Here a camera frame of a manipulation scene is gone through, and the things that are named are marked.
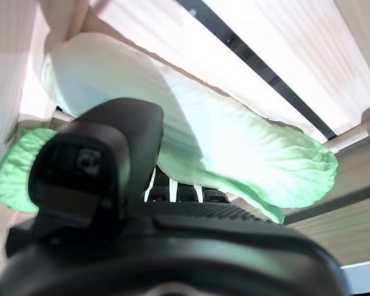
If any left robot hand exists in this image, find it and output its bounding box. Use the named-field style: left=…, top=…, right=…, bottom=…
left=0, top=97, right=349, bottom=296

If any white-slatted wooden crate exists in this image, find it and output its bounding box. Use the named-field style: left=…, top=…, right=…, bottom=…
left=0, top=0, right=370, bottom=269

